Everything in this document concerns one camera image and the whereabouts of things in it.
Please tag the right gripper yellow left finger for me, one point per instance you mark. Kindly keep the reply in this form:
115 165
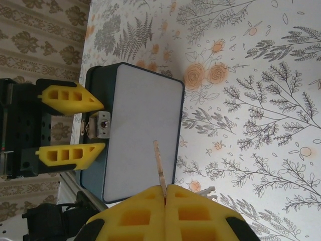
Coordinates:
153 200

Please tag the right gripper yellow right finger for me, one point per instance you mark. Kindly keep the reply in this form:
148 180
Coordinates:
173 208

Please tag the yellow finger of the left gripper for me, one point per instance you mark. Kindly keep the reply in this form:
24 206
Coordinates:
86 153
85 100

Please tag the thin wooden stick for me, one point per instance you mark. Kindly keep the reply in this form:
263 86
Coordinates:
158 160

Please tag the starry night tin box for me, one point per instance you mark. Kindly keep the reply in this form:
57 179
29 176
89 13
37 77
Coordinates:
145 113

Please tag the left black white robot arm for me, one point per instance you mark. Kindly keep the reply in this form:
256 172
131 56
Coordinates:
50 216

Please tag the aluminium table side rail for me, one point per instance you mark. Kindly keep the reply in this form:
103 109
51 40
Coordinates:
75 187

